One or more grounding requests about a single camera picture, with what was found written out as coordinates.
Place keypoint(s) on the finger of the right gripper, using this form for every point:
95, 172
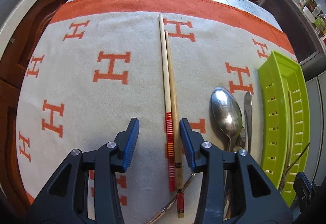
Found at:
304, 189

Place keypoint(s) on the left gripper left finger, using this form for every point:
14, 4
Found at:
126, 142

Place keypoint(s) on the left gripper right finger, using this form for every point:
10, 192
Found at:
191, 141

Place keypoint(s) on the large steel spoon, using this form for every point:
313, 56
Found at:
227, 114

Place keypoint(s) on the red banded cream chopstick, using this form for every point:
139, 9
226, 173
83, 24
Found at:
168, 111

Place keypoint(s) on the steel utensil handle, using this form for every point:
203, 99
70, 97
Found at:
248, 118

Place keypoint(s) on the thin brown chopstick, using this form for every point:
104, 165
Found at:
163, 210

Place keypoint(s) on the bamboo chopstick red end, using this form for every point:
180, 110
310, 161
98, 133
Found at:
177, 139

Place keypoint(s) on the steel chopstick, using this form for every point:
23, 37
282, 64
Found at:
283, 180

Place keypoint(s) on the white kitchen countertop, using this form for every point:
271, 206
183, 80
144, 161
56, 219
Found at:
12, 21

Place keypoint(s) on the lime green utensil tray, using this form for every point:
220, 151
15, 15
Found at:
286, 120

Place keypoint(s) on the orange H pattern cloth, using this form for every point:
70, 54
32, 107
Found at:
89, 75

